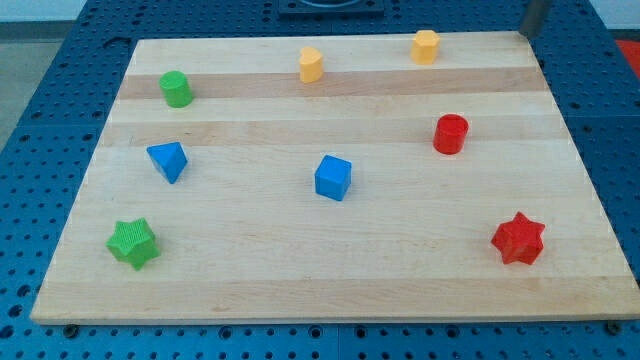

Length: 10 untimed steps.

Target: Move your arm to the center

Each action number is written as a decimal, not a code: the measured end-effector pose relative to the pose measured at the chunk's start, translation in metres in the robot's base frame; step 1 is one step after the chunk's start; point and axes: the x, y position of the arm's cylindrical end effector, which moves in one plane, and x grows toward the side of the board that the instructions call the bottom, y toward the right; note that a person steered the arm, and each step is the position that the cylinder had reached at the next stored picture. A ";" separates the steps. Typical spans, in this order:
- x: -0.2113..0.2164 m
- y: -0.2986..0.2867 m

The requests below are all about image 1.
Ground blue cube block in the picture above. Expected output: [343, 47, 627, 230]
[314, 155, 352, 201]

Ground wooden board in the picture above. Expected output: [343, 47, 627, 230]
[31, 31, 639, 325]

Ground yellow heart block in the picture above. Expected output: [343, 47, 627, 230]
[298, 46, 324, 83]

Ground red cylinder block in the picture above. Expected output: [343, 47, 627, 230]
[432, 114, 469, 155]

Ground blue triangle block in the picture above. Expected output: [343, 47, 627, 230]
[146, 142, 188, 184]

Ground yellow hexagon block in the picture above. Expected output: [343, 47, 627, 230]
[410, 30, 440, 65]

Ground green cylinder block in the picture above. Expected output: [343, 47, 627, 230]
[159, 70, 193, 108]

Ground green star block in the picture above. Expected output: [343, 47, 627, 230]
[106, 218, 161, 271]

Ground red star block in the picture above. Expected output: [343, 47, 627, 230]
[491, 212, 546, 265]

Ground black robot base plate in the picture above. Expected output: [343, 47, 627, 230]
[276, 0, 385, 18]

